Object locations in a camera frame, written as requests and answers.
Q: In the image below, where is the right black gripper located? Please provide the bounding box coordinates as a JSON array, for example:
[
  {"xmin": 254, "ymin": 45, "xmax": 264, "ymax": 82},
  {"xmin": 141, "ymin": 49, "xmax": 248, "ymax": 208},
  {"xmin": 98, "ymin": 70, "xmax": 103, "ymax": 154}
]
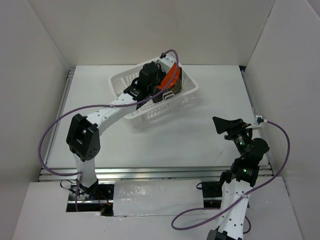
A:
[{"xmin": 213, "ymin": 115, "xmax": 252, "ymax": 157}]

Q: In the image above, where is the orange round plate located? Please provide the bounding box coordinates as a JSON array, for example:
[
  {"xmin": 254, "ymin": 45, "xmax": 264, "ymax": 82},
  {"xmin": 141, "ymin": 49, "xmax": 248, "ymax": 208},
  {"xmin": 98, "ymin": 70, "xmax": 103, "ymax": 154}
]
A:
[{"xmin": 157, "ymin": 63, "xmax": 181, "ymax": 90}]

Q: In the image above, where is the black square floral plate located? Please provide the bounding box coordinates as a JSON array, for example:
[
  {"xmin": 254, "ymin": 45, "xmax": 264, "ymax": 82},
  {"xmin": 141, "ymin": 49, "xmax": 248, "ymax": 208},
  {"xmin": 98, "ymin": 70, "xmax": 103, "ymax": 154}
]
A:
[{"xmin": 152, "ymin": 67, "xmax": 182, "ymax": 103}]

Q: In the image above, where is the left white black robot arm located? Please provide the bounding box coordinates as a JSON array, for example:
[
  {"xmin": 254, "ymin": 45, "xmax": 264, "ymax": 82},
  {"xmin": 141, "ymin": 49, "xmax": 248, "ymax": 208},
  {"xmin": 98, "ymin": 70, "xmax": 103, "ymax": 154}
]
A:
[{"xmin": 66, "ymin": 61, "xmax": 166, "ymax": 200}]

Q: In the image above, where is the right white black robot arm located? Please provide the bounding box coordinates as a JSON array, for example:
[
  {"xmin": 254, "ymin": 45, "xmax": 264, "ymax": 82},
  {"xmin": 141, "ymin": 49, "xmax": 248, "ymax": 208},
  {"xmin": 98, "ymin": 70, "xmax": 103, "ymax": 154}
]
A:
[{"xmin": 207, "ymin": 116, "xmax": 270, "ymax": 240}]

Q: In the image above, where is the white plastic dish rack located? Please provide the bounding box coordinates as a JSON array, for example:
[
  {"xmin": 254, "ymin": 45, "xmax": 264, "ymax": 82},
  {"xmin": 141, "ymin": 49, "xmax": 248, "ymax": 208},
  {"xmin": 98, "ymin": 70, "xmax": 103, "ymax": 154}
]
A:
[{"xmin": 108, "ymin": 57, "xmax": 199, "ymax": 126}]

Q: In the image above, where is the white foam board cover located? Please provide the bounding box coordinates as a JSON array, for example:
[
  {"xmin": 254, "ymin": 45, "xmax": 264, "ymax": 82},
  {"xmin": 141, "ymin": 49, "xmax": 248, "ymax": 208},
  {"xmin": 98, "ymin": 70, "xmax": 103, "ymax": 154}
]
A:
[{"xmin": 113, "ymin": 179, "xmax": 204, "ymax": 217}]

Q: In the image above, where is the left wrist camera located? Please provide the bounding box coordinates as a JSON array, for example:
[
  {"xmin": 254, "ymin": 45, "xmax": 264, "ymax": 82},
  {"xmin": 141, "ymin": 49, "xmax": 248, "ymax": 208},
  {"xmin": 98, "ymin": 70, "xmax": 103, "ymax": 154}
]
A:
[{"xmin": 158, "ymin": 53, "xmax": 176, "ymax": 73}]

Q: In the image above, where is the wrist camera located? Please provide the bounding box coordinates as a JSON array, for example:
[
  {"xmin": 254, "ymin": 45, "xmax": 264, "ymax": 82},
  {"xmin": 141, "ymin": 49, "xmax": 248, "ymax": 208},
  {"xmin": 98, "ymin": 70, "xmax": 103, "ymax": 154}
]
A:
[
  {"xmin": 254, "ymin": 115, "xmax": 265, "ymax": 127},
  {"xmin": 158, "ymin": 53, "xmax": 176, "ymax": 73}
]

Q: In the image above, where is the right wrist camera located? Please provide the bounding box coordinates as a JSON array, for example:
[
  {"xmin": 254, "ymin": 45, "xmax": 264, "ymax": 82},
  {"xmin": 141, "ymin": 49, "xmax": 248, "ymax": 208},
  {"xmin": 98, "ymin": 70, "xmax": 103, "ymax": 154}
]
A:
[{"xmin": 254, "ymin": 115, "xmax": 265, "ymax": 127}]

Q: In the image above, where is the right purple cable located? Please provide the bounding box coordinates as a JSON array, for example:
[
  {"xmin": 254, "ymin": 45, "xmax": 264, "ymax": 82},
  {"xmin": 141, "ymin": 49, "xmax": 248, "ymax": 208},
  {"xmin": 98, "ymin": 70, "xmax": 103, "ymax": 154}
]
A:
[{"xmin": 171, "ymin": 120, "xmax": 291, "ymax": 230}]

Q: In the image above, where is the purple cable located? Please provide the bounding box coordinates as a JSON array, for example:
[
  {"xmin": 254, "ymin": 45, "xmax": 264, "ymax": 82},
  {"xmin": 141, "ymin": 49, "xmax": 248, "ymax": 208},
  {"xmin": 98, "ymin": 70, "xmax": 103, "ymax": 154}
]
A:
[
  {"xmin": 37, "ymin": 49, "xmax": 180, "ymax": 213},
  {"xmin": 171, "ymin": 120, "xmax": 291, "ymax": 230}
]

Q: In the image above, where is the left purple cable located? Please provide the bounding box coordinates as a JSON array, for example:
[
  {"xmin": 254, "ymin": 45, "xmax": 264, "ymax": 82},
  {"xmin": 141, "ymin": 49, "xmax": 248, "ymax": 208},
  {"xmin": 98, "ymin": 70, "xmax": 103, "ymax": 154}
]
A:
[{"xmin": 37, "ymin": 49, "xmax": 180, "ymax": 213}]

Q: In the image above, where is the aluminium rail frame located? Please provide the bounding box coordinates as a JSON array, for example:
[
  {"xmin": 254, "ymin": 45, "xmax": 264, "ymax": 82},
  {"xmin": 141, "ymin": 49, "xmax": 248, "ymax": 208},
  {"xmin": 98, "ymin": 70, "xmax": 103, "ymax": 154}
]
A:
[{"xmin": 38, "ymin": 65, "xmax": 273, "ymax": 181}]

